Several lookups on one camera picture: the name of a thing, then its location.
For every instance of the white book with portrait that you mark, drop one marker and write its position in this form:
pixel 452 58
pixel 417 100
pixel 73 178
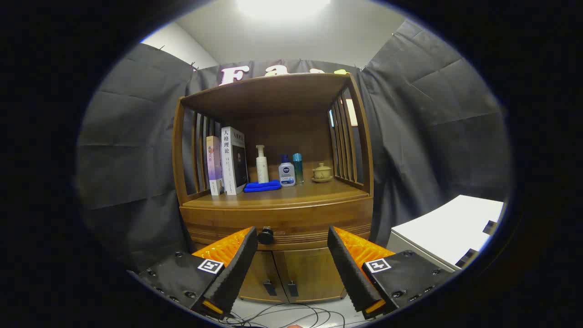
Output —
pixel 230 159

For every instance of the ceiling light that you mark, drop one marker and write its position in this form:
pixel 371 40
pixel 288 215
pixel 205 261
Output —
pixel 282 7

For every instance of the wooden cabinet door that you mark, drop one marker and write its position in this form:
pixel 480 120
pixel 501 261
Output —
pixel 266 269
pixel 309 273

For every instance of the teal slim bottle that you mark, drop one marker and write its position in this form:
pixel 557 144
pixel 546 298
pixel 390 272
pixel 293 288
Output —
pixel 299 168

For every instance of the blue folded cloth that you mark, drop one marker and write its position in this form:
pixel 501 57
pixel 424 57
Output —
pixel 262 186

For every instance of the white bottle with blue pump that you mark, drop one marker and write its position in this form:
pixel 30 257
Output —
pixel 287 175

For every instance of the brown wooden cabinet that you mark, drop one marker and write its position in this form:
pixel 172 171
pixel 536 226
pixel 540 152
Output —
pixel 273 95

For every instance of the black round drawer knob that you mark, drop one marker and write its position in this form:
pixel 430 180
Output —
pixel 265 235

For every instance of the wooden countertop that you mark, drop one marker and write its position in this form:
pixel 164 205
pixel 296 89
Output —
pixel 300 193

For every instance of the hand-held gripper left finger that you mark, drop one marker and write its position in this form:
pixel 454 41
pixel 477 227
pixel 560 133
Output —
pixel 237 269

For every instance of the beige lidded teacup with saucer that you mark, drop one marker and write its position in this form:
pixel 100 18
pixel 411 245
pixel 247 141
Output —
pixel 322 173

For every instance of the brown wooden drawer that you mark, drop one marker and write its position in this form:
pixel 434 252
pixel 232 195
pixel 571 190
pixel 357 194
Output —
pixel 296 218

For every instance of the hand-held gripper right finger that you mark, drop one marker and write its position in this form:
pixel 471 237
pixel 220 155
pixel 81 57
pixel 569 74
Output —
pixel 348 269

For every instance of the purple book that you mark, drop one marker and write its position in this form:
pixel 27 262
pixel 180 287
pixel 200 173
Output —
pixel 214 164

